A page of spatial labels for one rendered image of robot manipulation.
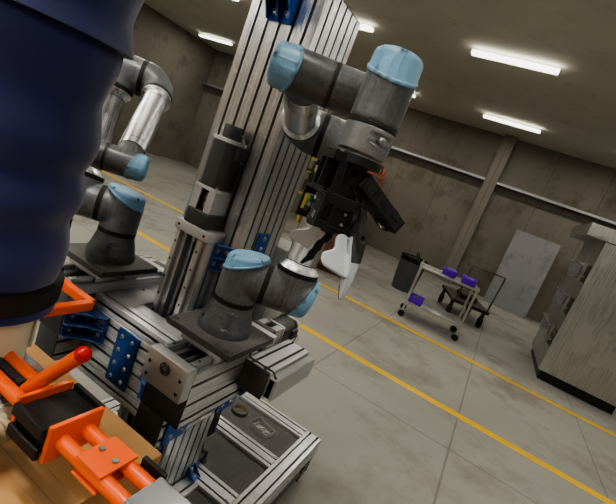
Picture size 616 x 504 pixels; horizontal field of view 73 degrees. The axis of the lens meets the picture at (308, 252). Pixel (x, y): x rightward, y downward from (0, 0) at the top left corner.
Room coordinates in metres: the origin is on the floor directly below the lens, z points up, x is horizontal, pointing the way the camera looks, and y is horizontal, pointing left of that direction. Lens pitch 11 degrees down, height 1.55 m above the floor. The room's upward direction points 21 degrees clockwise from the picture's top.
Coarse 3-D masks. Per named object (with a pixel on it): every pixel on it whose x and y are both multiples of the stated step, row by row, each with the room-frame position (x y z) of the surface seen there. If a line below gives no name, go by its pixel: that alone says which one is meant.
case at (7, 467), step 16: (32, 352) 0.83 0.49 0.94; (112, 416) 0.74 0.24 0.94; (112, 432) 0.70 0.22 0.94; (128, 432) 0.71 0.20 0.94; (0, 448) 0.58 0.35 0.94; (16, 448) 0.59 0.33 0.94; (144, 448) 0.69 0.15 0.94; (0, 464) 0.55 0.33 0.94; (16, 464) 0.56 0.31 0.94; (32, 464) 0.57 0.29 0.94; (48, 464) 0.58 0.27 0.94; (64, 464) 0.59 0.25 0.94; (0, 480) 0.53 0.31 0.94; (16, 480) 0.54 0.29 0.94; (32, 480) 0.55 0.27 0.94; (48, 480) 0.56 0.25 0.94; (64, 480) 0.57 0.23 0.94; (0, 496) 0.50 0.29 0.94; (16, 496) 0.51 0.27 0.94; (32, 496) 0.52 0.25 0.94; (48, 496) 0.53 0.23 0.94; (64, 496) 0.54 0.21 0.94; (80, 496) 0.55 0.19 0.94; (96, 496) 0.57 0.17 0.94
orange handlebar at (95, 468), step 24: (72, 288) 0.91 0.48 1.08; (72, 312) 0.84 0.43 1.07; (0, 384) 0.55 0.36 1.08; (48, 384) 0.58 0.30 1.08; (96, 432) 0.53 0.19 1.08; (72, 456) 0.48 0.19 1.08; (96, 456) 0.48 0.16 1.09; (120, 456) 0.50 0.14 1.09; (96, 480) 0.46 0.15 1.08; (144, 480) 0.48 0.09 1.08
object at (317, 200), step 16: (320, 160) 0.63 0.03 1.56; (336, 160) 0.64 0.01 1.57; (352, 160) 0.61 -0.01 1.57; (368, 160) 0.61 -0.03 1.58; (320, 176) 0.62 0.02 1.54; (336, 176) 0.61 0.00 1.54; (352, 176) 0.63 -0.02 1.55; (304, 192) 0.65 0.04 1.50; (320, 192) 0.61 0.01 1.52; (336, 192) 0.61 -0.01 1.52; (352, 192) 0.63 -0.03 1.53; (304, 208) 0.64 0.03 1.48; (320, 208) 0.59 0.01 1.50; (336, 208) 0.60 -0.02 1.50; (352, 208) 0.61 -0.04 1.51; (320, 224) 0.59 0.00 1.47; (336, 224) 0.61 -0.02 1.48; (352, 224) 0.61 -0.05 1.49
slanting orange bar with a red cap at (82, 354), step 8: (72, 352) 0.53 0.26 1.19; (80, 352) 0.52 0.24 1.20; (88, 352) 0.53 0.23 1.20; (64, 360) 0.53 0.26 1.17; (72, 360) 0.52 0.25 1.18; (80, 360) 0.52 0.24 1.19; (48, 368) 0.54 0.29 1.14; (56, 368) 0.53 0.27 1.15; (64, 368) 0.53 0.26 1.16; (72, 368) 0.53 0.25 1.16; (40, 376) 0.54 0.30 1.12; (48, 376) 0.54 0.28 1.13; (56, 376) 0.54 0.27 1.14; (24, 384) 0.56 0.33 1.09; (32, 384) 0.55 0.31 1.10; (40, 384) 0.55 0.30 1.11; (24, 392) 0.55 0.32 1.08
